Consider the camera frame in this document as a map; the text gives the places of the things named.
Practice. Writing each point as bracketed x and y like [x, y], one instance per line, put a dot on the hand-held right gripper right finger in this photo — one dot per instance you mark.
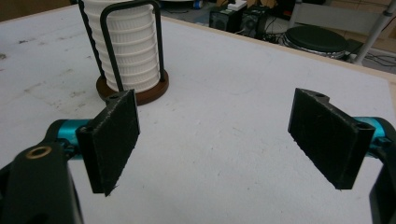
[327, 140]

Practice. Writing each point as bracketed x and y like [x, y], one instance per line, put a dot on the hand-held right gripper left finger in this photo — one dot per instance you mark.
[107, 140]

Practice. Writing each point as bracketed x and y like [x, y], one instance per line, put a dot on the brown round cup holder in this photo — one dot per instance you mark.
[154, 95]

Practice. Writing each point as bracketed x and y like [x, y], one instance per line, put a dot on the stack of white paper cups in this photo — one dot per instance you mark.
[134, 46]

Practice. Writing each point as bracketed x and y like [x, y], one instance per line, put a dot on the black round stool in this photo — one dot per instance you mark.
[314, 39]

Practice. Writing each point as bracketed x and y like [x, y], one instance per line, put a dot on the white foam mat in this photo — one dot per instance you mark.
[218, 140]

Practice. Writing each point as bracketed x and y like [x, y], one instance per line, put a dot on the white metal stand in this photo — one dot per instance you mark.
[336, 18]

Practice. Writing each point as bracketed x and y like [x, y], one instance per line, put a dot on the black computer tower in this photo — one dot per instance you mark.
[253, 21]
[222, 20]

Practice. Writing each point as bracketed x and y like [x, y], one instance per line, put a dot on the small white box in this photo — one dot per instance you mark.
[237, 4]

